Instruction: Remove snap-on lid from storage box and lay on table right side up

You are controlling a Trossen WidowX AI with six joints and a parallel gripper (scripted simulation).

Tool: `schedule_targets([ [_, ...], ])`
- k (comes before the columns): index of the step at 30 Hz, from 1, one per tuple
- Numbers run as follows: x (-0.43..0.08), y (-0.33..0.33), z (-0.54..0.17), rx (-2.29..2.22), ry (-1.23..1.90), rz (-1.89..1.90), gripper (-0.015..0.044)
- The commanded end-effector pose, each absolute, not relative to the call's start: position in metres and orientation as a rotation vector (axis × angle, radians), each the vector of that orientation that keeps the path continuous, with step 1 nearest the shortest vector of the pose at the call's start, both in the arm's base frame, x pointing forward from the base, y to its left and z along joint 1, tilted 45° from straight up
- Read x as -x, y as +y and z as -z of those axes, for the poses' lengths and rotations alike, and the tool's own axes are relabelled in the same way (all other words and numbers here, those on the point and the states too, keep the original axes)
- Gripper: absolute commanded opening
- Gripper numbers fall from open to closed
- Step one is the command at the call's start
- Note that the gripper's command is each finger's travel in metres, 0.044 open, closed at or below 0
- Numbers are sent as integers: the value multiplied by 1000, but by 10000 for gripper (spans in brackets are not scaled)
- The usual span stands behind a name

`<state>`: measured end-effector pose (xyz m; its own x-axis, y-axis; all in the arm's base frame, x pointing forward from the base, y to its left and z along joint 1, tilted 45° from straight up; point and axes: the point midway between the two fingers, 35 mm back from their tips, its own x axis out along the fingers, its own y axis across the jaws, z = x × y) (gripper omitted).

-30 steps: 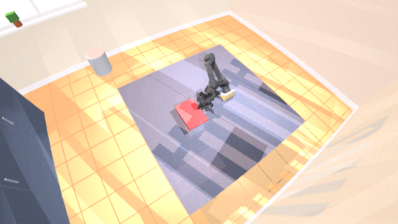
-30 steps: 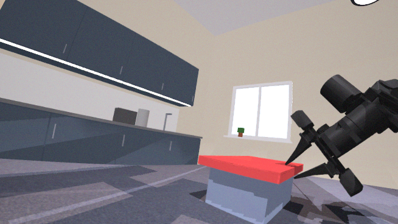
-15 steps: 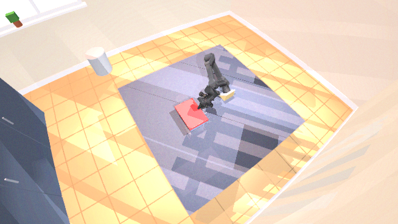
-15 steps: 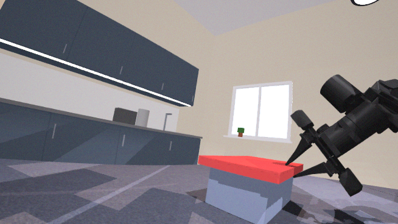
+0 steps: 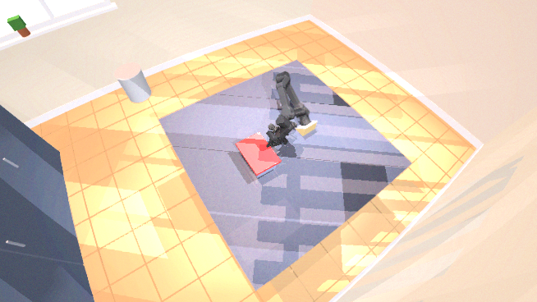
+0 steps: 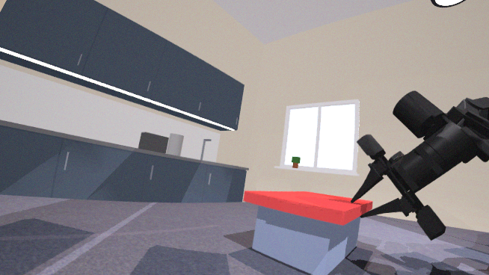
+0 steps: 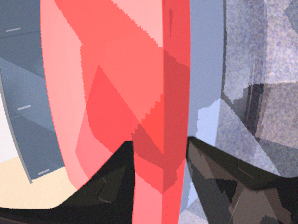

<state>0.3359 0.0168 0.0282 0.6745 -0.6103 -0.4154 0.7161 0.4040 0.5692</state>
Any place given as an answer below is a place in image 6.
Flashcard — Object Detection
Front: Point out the red lid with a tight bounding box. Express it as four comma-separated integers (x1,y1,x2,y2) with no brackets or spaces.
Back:
243,191,372,226

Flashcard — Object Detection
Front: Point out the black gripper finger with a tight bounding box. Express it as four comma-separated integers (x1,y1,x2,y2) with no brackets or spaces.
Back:
360,198,409,218
351,163,384,203

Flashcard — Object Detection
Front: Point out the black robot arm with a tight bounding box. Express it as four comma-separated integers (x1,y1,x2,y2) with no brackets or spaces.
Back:
393,90,489,170

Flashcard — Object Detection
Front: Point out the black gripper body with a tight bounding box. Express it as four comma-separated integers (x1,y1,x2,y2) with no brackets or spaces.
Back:
357,135,449,241

